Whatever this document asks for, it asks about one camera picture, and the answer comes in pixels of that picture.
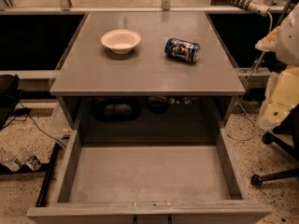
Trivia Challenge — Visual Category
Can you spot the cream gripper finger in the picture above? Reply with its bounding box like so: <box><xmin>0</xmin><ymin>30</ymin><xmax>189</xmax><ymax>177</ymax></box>
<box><xmin>257</xmin><ymin>66</ymin><xmax>299</xmax><ymax>130</ymax></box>
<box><xmin>255</xmin><ymin>27</ymin><xmax>279</xmax><ymax>52</ymax></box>

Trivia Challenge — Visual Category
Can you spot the white power strip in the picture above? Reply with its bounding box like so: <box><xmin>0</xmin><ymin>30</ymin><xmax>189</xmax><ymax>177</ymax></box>
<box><xmin>226</xmin><ymin>0</ymin><xmax>270</xmax><ymax>16</ymax></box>

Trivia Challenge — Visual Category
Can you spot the black metal stand base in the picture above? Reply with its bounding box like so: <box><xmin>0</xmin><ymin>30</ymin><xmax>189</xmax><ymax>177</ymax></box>
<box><xmin>0</xmin><ymin>137</ymin><xmax>68</xmax><ymax>207</ymax></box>

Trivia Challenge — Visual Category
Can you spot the clear plastic bottle right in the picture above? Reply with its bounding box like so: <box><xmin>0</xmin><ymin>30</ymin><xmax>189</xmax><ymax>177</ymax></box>
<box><xmin>20</xmin><ymin>148</ymin><xmax>41</xmax><ymax>171</ymax></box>

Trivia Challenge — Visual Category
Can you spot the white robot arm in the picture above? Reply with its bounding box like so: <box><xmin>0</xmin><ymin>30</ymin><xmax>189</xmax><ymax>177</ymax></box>
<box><xmin>255</xmin><ymin>5</ymin><xmax>299</xmax><ymax>130</ymax></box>

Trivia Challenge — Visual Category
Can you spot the grey cabinet counter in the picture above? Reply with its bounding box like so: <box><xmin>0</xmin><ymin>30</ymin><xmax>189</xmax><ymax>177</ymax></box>
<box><xmin>50</xmin><ymin>11</ymin><xmax>247</xmax><ymax>129</ymax></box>

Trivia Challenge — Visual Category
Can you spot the white bowl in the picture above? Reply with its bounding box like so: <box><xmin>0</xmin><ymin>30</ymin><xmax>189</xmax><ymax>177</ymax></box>
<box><xmin>101</xmin><ymin>29</ymin><xmax>141</xmax><ymax>54</ymax></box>

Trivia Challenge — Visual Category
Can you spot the open grey top drawer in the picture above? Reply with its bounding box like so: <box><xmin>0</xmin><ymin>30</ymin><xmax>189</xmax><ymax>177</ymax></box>
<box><xmin>27</xmin><ymin>131</ymin><xmax>271</xmax><ymax>224</ymax></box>

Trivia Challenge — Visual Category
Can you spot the black office chair base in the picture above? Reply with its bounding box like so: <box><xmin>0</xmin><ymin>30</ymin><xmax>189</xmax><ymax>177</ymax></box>
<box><xmin>250</xmin><ymin>112</ymin><xmax>299</xmax><ymax>189</ymax></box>

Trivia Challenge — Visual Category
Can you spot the black floor cable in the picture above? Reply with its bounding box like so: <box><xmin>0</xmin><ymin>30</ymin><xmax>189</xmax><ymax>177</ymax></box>
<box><xmin>0</xmin><ymin>101</ymin><xmax>68</xmax><ymax>149</ymax></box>

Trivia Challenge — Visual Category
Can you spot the blue pepsi can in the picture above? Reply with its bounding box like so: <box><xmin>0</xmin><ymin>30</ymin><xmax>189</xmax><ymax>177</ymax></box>
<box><xmin>164</xmin><ymin>38</ymin><xmax>200</xmax><ymax>63</ymax></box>

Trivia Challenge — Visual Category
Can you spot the clear plastic bottle left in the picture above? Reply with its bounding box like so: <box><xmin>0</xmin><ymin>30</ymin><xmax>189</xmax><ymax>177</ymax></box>
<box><xmin>0</xmin><ymin>148</ymin><xmax>21</xmax><ymax>172</ymax></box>

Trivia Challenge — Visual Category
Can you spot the clear plastic bottle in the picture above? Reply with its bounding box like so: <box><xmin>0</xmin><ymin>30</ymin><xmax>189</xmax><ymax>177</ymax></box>
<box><xmin>20</xmin><ymin>148</ymin><xmax>41</xmax><ymax>171</ymax></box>
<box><xmin>0</xmin><ymin>148</ymin><xmax>21</xmax><ymax>172</ymax></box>

